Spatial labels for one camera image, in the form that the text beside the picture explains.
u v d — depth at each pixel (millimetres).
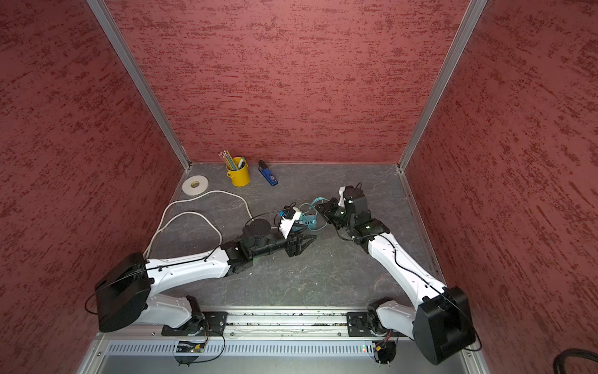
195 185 1111
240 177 1093
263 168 1163
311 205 851
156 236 979
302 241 671
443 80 875
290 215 642
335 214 695
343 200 633
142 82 880
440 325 399
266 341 729
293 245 656
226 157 1021
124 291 423
